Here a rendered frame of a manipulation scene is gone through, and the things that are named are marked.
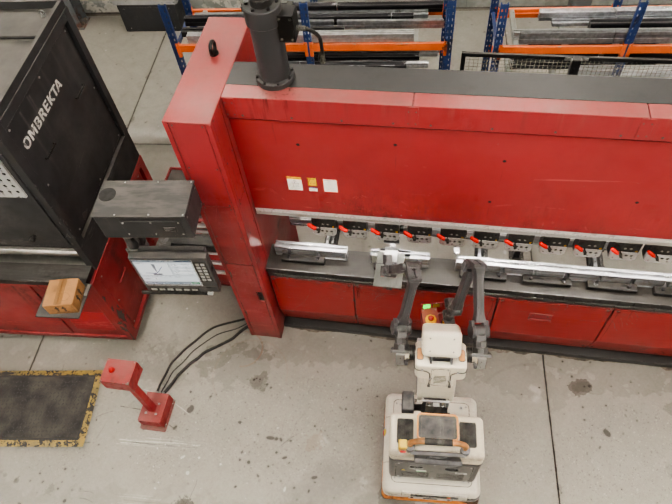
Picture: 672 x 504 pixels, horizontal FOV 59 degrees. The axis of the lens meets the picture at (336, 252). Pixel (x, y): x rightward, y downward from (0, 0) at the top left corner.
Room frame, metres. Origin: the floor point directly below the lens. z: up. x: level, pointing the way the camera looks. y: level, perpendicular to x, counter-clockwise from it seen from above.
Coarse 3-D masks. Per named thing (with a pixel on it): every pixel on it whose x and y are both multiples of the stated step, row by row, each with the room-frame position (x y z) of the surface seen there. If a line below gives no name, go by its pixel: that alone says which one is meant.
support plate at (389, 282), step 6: (378, 252) 2.22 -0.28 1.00; (384, 252) 2.21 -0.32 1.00; (378, 258) 2.17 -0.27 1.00; (402, 258) 2.15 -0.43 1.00; (378, 264) 2.12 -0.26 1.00; (378, 270) 2.08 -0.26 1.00; (378, 276) 2.03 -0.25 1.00; (396, 276) 2.01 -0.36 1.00; (402, 276) 2.01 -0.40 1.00; (378, 282) 1.99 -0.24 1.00; (384, 282) 1.98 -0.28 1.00; (390, 282) 1.98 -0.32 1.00; (396, 282) 1.97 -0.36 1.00
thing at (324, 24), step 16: (192, 16) 4.43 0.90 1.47; (208, 16) 4.40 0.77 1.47; (224, 16) 4.37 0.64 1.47; (240, 16) 4.34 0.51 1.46; (320, 16) 4.21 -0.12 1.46; (336, 16) 4.16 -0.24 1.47; (352, 16) 4.14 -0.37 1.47; (368, 16) 4.11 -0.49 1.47; (384, 16) 4.08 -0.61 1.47; (400, 16) 4.06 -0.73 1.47; (416, 16) 4.09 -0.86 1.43; (192, 32) 4.21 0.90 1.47; (320, 32) 3.99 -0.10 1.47; (336, 32) 3.97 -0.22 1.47; (352, 32) 3.94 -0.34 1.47; (368, 32) 3.92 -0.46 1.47; (384, 32) 3.89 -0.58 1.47; (400, 32) 3.87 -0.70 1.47
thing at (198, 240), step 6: (162, 240) 2.39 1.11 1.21; (168, 240) 2.38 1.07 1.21; (174, 240) 2.38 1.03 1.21; (180, 240) 2.37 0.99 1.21; (186, 240) 2.36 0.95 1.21; (192, 240) 2.36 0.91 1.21; (198, 240) 2.35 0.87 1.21; (204, 240) 2.34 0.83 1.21; (210, 240) 2.34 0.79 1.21; (210, 246) 2.29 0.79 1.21
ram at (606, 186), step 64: (256, 128) 2.36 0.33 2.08; (320, 128) 2.27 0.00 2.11; (384, 128) 2.19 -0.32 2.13; (256, 192) 2.39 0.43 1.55; (320, 192) 2.29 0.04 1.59; (384, 192) 2.19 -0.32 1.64; (448, 192) 2.10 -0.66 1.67; (512, 192) 2.01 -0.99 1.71; (576, 192) 1.92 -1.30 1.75; (640, 192) 1.84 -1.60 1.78
